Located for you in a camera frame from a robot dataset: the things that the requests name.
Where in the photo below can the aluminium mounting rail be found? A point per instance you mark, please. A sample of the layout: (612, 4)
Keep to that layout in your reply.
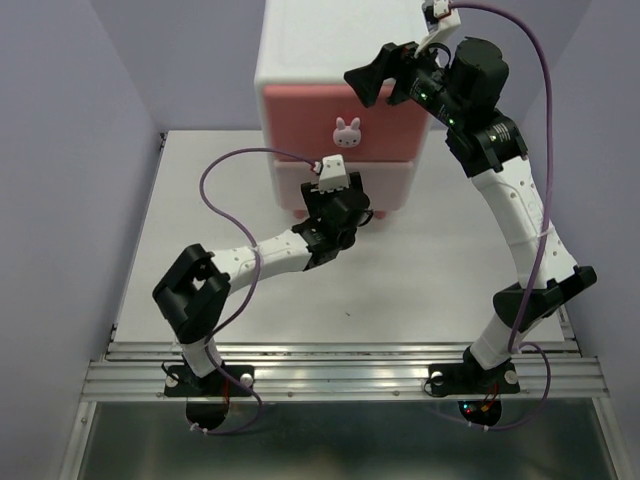
(341, 354)

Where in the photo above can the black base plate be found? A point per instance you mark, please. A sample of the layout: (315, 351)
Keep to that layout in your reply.
(181, 382)
(445, 379)

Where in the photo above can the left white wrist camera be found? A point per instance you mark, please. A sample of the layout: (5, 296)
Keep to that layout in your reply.
(331, 174)

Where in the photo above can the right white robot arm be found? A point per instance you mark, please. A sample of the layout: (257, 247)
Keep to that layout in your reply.
(495, 159)

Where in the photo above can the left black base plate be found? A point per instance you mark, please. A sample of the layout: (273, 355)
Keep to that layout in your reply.
(181, 382)

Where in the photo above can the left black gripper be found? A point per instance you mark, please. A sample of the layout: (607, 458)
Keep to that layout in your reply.
(312, 200)

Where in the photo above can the bunny knob drawer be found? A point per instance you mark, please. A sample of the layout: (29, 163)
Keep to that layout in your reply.
(347, 135)

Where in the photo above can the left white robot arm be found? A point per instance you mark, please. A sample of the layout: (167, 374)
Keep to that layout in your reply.
(192, 293)

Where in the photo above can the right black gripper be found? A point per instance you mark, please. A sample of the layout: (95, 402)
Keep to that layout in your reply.
(391, 61)

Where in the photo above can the white plastic shoe cabinet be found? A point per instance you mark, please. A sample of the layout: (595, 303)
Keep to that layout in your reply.
(316, 42)

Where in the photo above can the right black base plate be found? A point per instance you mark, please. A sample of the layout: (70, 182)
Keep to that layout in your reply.
(445, 379)

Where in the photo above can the light pink drawer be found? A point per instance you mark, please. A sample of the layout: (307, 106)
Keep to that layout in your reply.
(387, 184)

